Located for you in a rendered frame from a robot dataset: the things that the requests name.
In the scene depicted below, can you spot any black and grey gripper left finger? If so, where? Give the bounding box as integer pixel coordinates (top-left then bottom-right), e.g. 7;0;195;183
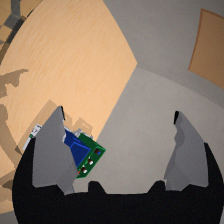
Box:
12;105;78;224

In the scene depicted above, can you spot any green crate with dividers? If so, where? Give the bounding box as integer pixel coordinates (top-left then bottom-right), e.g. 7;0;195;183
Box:
76;133;106;179

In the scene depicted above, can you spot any blue bottle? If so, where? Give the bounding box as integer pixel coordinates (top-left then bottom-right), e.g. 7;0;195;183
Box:
94;148;100;155

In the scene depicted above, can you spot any white paper pick list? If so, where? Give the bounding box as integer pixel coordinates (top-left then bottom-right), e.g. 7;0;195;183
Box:
22;123;42;150

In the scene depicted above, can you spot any blue crate with dividers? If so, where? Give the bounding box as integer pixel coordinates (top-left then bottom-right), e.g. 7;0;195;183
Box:
64;131;91;167

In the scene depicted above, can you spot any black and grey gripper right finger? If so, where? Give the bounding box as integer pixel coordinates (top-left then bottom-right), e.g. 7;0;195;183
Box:
164;111;224;224

